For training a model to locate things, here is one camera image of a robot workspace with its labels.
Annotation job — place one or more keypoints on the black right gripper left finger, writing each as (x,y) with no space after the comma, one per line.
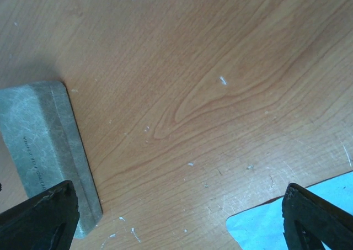
(45,221)

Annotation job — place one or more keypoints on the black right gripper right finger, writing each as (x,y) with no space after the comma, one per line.
(311,222)

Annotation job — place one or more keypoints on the light blue cleaning cloth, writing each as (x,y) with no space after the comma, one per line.
(262,227)

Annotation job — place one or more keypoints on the grey glasses case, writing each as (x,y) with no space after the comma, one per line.
(41,134)

